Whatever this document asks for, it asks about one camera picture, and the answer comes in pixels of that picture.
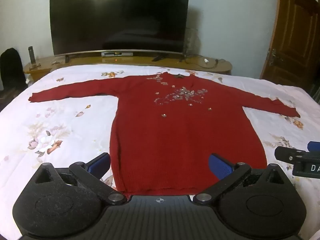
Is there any wooden television cabinet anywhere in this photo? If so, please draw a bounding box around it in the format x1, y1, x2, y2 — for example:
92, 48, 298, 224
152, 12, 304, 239
23, 52, 233, 82

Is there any clear plastic bag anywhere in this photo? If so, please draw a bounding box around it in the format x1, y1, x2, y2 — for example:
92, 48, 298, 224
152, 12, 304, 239
184, 28, 202, 55

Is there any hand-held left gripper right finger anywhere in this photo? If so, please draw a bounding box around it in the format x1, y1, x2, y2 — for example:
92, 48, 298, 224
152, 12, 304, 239
193, 153, 286, 205

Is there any black cable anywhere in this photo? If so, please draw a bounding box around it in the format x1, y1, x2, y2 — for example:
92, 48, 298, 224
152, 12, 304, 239
183, 54, 226, 69

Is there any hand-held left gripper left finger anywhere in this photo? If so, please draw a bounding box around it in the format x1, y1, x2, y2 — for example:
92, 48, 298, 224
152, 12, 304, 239
34, 152, 128, 205

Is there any metal door handle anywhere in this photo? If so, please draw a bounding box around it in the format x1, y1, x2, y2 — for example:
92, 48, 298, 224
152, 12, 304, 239
266, 48, 283, 67

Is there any red beaded knit sweater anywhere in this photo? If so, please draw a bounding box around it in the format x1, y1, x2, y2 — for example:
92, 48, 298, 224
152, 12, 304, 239
28, 72, 301, 197

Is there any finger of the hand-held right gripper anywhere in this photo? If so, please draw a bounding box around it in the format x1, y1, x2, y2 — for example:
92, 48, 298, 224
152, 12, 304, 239
274, 141, 320, 166

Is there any large black television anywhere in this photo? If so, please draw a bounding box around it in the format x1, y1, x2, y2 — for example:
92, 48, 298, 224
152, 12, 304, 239
49, 0, 192, 57

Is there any brown wooden door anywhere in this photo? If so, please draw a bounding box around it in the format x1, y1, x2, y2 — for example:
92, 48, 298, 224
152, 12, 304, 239
259, 0, 320, 94

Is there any silver set-top box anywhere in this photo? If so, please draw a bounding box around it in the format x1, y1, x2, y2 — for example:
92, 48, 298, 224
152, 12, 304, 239
101, 51, 134, 57

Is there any white floral bed sheet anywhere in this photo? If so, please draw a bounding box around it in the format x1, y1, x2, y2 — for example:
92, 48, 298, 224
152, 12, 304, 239
0, 64, 320, 240

